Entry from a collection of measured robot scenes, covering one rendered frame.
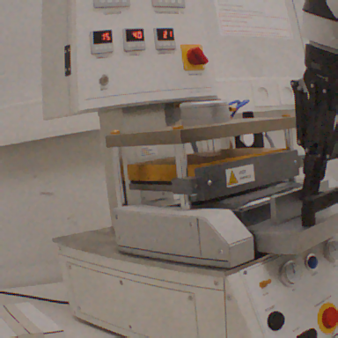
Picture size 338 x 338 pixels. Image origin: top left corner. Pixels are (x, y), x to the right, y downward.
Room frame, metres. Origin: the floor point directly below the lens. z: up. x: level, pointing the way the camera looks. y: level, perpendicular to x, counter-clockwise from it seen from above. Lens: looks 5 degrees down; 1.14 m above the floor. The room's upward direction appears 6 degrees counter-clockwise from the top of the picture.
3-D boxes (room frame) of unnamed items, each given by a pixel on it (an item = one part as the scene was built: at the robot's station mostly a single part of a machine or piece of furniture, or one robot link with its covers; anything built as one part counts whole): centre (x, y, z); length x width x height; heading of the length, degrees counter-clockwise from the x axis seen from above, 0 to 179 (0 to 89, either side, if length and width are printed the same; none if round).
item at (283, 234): (0.94, -0.15, 0.97); 0.30 x 0.22 x 0.08; 39
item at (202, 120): (1.08, -0.06, 1.08); 0.31 x 0.24 x 0.13; 129
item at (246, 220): (0.98, -0.12, 0.98); 0.20 x 0.17 x 0.03; 129
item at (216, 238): (0.90, 0.00, 0.96); 0.25 x 0.05 x 0.07; 39
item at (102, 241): (1.07, -0.05, 0.93); 0.46 x 0.35 x 0.01; 39
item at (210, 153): (1.04, -0.07, 1.07); 0.22 x 0.17 x 0.10; 129
